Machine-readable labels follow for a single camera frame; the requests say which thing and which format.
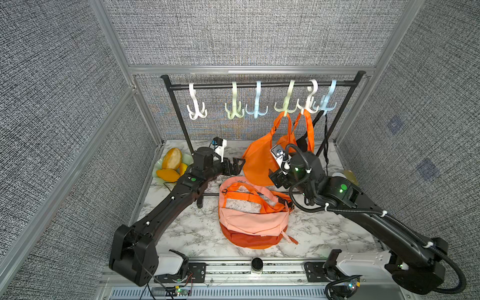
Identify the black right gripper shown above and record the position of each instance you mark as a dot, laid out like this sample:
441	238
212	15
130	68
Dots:
280	179

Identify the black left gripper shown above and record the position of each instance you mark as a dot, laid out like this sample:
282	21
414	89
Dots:
227	171

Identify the orange sling bag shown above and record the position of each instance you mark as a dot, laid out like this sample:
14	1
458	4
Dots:
259	159
257	231
307	141

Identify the pink and red sling bag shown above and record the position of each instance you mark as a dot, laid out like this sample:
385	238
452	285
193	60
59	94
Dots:
274	214

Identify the black sling bag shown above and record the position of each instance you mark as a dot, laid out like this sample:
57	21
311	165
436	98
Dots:
324	145

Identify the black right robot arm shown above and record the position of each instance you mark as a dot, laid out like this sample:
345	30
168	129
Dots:
418	264

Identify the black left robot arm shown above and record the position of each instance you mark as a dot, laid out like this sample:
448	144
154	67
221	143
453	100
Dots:
134	255

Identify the pale green hook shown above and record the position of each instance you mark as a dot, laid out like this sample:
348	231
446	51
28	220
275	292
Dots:
284	110
236	110

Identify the light blue hook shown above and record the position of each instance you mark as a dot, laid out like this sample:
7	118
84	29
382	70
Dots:
256	113
326	98

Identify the white hook far left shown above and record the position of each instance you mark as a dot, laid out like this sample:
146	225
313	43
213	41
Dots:
197	112

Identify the white hook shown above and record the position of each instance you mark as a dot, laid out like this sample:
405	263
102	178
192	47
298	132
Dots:
197	112
309	100

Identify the pale green hook right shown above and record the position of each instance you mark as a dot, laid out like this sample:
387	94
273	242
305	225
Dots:
284	110

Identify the white hook right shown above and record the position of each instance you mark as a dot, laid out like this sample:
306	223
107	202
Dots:
309	100

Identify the light blue hook far right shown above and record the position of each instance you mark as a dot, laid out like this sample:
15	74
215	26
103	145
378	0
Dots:
326	98

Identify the yellow fruit piece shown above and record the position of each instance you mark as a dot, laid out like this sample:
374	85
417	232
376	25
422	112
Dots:
182	168

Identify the tin can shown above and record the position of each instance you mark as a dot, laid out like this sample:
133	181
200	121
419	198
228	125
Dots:
338	174

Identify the orange mango slice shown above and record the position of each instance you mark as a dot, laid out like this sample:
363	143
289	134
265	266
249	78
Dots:
168	175

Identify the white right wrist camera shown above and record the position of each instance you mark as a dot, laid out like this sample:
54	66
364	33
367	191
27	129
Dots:
281	157

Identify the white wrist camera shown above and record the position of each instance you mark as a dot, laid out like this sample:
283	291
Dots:
281	157
219	146

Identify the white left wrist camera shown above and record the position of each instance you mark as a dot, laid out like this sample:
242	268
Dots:
219	146

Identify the black knob on rail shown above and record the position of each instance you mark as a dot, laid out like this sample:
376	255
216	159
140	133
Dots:
257	265

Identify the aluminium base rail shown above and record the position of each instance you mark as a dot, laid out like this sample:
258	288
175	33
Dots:
228	278

